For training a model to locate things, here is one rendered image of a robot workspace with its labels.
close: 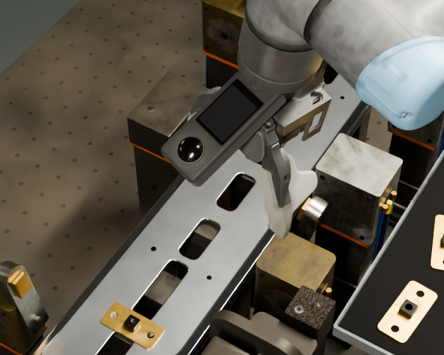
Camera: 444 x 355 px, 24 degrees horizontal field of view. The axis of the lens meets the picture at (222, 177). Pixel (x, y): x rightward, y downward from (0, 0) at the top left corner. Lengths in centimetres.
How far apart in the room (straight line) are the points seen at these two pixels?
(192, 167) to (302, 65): 13
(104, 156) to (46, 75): 26
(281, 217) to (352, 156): 48
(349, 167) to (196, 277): 26
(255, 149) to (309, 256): 45
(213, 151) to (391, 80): 21
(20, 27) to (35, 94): 121
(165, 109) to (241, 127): 72
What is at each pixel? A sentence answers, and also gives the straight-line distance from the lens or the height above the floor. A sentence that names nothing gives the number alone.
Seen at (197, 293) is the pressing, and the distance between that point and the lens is 144.
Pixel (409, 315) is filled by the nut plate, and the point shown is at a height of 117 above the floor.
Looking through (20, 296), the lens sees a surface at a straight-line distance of 138.
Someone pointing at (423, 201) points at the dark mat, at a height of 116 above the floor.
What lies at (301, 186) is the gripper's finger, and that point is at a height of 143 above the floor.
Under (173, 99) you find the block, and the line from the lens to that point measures 162.
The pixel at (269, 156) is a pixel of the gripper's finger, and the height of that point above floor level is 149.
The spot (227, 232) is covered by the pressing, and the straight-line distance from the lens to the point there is 149.
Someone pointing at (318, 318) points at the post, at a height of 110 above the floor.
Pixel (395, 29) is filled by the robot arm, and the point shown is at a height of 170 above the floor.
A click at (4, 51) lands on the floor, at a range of 325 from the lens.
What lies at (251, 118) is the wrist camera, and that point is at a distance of 90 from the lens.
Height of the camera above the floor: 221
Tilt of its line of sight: 51 degrees down
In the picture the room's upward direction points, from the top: straight up
